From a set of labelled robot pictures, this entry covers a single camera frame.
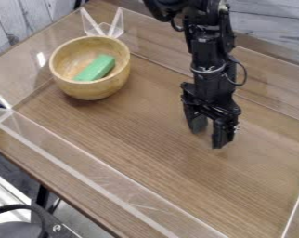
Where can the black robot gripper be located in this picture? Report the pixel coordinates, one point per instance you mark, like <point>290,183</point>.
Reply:
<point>208,100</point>

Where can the green rectangular block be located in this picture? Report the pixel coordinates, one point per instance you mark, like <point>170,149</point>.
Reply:
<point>98,69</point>

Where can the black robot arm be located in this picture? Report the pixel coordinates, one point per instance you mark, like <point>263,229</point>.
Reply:
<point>204,21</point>

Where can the brown wooden bowl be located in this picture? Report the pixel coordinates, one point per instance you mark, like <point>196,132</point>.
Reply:
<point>75,55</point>

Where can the clear acrylic tray walls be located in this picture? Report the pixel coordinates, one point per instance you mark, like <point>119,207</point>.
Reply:
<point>120,157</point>

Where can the black table leg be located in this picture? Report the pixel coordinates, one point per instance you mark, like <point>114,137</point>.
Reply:
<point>43,196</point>

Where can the dark metal floor bracket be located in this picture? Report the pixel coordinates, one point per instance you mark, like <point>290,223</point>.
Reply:
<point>52,226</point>

